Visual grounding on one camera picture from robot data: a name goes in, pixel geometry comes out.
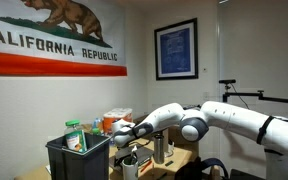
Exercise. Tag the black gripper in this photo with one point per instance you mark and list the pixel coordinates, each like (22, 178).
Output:
(125, 148)

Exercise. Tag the dark grey laptop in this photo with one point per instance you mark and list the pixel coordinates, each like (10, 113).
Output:
(145, 154)

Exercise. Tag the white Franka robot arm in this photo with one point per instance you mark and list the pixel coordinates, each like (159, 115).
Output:
(237, 120)

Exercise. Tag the white mug green logo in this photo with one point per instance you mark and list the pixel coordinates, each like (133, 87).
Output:
(130, 169)

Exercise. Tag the red pen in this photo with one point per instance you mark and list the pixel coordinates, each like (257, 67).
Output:
(146, 166)

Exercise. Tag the steel thermos bottle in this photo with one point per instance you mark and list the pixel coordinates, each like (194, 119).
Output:
(158, 150)

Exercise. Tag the orange box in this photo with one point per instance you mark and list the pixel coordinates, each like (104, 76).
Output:
(117, 116)

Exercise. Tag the tall steel cylinder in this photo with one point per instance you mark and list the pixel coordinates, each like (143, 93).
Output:
(166, 143)

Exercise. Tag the small black marker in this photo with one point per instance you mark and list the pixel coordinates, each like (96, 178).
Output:
(169, 163)

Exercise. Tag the green canister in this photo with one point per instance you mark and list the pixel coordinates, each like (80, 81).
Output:
(97, 125)

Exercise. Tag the dark grey plastic bin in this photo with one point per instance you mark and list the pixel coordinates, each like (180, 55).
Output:
(80, 160)

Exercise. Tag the green capped plastic bottle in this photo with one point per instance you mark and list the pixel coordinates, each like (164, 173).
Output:
(74, 136)

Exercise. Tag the framed blue blueprint picture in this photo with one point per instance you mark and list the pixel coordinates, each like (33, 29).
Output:
(176, 49)

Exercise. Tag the California Republic bear flag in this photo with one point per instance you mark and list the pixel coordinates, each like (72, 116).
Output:
(50, 36)

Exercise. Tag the white door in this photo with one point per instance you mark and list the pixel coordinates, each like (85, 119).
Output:
(260, 50)

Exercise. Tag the black camera on mount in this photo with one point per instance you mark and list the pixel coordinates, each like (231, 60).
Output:
(227, 81)

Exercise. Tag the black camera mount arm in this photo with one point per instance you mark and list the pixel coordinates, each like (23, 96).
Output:
(270, 97)

